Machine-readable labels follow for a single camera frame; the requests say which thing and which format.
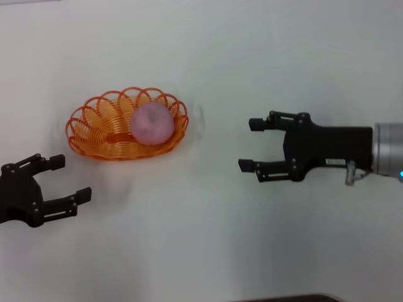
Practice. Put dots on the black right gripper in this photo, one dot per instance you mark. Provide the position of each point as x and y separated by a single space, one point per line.
333 148

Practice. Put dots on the dark rounded robot base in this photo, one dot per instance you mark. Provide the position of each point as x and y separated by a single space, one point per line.
292 299

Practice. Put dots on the orange plastic woven basket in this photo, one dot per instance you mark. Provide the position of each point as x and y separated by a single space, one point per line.
94 126

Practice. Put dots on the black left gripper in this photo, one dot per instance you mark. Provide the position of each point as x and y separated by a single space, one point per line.
19 196

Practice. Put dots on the pink peach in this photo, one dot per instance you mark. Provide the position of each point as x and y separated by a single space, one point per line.
151 122

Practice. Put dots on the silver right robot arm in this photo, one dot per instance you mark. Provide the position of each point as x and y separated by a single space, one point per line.
388 148

